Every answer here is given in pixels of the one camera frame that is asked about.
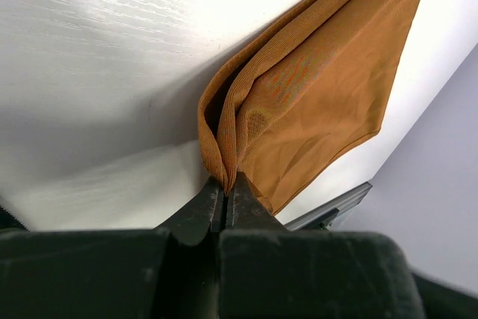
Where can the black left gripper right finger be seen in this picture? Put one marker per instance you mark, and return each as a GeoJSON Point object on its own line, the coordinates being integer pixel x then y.
{"type": "Point", "coordinates": [267, 271]}

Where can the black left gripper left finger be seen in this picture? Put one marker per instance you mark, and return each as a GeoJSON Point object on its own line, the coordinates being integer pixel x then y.
{"type": "Point", "coordinates": [165, 272]}

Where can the orange brown cloth napkin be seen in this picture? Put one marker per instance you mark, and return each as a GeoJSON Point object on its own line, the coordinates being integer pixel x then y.
{"type": "Point", "coordinates": [311, 87]}

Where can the aluminium table frame rail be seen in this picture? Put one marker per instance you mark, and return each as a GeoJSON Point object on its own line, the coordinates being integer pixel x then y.
{"type": "Point", "coordinates": [323, 216]}

